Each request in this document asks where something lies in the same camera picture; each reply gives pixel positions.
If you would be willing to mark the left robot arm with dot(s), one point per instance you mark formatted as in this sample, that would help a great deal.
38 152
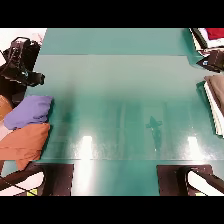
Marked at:
20 71

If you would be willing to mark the red garment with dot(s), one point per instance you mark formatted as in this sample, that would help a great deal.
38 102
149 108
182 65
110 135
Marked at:
216 32

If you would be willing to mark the brown garment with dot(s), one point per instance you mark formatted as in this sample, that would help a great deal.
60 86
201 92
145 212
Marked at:
4 106

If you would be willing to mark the orange garment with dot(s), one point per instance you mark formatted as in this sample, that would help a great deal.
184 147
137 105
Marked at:
25 143

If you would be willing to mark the purple shirt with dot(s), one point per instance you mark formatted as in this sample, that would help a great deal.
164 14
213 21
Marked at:
28 111

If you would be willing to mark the grey-brown garment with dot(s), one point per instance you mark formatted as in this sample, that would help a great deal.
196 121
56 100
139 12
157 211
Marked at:
216 90

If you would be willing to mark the white garment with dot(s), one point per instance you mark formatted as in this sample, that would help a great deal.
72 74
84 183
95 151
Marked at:
213 43
216 115

